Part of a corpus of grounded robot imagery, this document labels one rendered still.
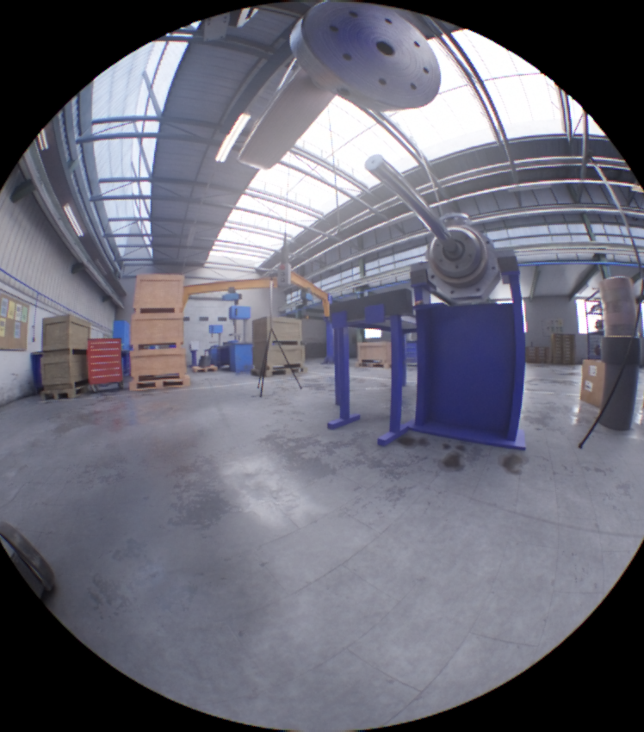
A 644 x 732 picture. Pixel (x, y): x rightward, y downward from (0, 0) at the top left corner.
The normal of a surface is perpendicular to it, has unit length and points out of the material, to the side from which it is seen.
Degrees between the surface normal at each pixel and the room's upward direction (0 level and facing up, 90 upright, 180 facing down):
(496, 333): 90
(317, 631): 0
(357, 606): 0
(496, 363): 90
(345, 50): 131
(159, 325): 90
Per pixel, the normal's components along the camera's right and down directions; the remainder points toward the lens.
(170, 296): 0.65, 0.04
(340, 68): 0.42, 0.69
